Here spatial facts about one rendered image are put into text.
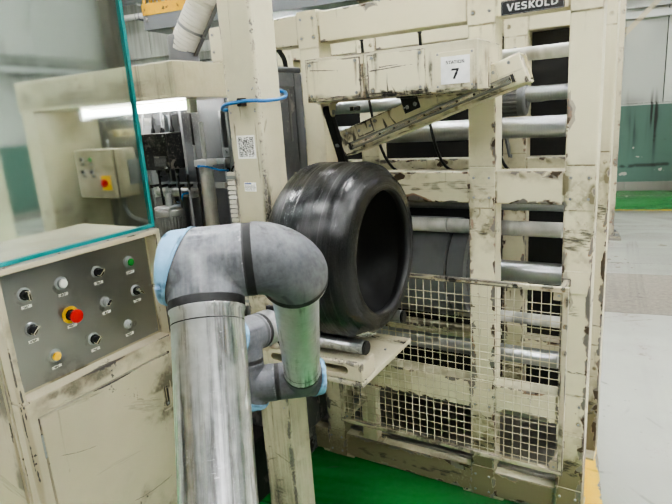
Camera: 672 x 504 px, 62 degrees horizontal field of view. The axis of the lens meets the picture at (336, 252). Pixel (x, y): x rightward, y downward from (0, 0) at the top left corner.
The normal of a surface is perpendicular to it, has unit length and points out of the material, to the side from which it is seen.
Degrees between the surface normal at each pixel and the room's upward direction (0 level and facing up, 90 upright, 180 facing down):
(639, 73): 90
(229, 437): 64
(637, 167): 90
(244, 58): 90
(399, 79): 90
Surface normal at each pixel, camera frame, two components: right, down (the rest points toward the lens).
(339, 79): -0.51, 0.24
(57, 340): 0.86, 0.07
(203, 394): -0.04, -0.28
